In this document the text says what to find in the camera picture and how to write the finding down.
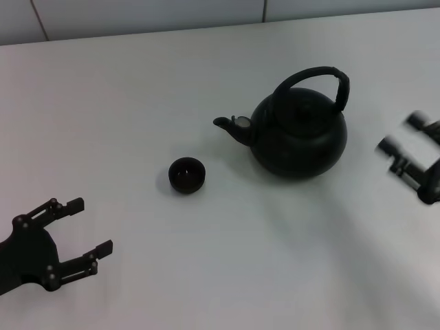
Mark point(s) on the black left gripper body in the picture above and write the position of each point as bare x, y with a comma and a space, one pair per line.
27, 258

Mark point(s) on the dark brown teacup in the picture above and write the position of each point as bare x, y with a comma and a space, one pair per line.
186, 175

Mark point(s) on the black round teapot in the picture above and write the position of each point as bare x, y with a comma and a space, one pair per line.
299, 141

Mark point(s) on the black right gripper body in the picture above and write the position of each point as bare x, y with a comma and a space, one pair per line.
434, 165

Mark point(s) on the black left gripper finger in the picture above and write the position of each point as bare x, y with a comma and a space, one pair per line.
82, 264
74, 206

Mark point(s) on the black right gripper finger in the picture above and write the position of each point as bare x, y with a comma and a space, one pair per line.
388, 146
416, 119

